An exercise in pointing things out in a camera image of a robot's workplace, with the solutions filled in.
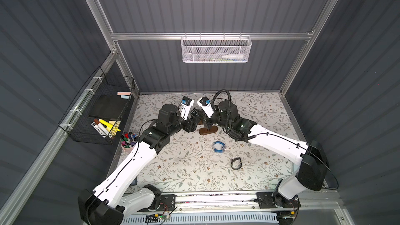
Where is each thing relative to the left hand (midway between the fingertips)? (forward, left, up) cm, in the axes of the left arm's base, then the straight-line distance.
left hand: (195, 115), depth 71 cm
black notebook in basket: (+6, +42, 0) cm, 42 cm away
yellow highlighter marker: (-4, +39, -1) cm, 39 cm away
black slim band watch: (-12, -19, -29) cm, 37 cm away
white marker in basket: (-6, +44, -1) cm, 44 cm away
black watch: (+1, 0, 0) cm, 1 cm away
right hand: (+2, -1, 0) cm, 2 cm away
